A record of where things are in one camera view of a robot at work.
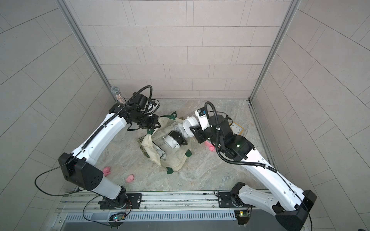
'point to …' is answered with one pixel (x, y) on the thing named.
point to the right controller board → (243, 216)
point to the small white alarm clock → (171, 142)
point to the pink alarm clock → (210, 146)
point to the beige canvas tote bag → (174, 157)
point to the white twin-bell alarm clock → (179, 127)
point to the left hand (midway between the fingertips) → (163, 123)
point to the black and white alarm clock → (178, 137)
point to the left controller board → (117, 217)
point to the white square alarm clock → (189, 121)
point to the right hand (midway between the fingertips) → (192, 127)
